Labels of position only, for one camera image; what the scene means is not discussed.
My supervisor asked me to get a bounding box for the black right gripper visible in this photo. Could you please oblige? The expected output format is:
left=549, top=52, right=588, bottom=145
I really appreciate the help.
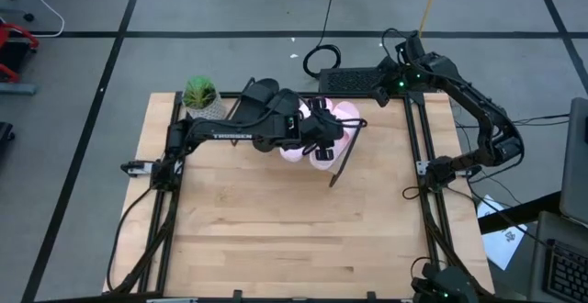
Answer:
left=372, top=59, right=417, bottom=108

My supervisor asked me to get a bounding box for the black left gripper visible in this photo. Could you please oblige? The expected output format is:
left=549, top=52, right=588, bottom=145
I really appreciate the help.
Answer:
left=298, top=96, right=345, bottom=163

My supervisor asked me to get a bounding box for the black slide sandal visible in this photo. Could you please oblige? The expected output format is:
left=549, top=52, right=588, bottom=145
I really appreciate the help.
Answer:
left=270, top=89, right=302, bottom=120
left=238, top=77, right=281, bottom=125

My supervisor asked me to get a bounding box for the black perforated metal box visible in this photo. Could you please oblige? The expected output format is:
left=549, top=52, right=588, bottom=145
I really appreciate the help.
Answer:
left=318, top=66, right=385, bottom=95

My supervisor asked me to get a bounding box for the white triangle-patterned plant pot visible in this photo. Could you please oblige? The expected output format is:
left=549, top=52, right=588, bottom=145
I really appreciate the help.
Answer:
left=183, top=92, right=227, bottom=121

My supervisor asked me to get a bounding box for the green grass plant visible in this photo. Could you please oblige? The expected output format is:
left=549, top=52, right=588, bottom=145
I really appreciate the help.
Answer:
left=182, top=75, right=218, bottom=110

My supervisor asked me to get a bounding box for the black desk beam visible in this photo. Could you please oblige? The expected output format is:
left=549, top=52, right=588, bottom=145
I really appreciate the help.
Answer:
left=477, top=191, right=562, bottom=235

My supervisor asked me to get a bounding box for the white paper sheet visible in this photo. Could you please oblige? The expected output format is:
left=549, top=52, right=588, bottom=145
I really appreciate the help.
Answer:
left=476, top=195, right=529, bottom=271

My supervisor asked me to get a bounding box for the black controller unit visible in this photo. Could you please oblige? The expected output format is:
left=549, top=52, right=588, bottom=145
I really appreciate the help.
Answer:
left=410, top=262, right=482, bottom=303

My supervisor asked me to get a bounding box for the grey laptop computer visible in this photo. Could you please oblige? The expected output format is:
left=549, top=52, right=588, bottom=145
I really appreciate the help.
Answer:
left=527, top=95, right=588, bottom=303

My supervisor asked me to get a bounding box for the grey table foot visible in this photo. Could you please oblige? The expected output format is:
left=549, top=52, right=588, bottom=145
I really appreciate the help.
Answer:
left=0, top=82, right=38, bottom=96

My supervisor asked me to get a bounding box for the black metal rig frame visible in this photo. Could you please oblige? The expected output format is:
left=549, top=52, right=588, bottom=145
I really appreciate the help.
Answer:
left=104, top=89, right=495, bottom=303

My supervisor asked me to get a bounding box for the black coiled floor cable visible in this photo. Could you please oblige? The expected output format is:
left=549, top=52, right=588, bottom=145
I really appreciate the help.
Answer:
left=301, top=0, right=344, bottom=80

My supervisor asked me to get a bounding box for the red metal cart frame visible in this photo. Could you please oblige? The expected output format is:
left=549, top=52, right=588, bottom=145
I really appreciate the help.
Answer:
left=0, top=20, right=41, bottom=84

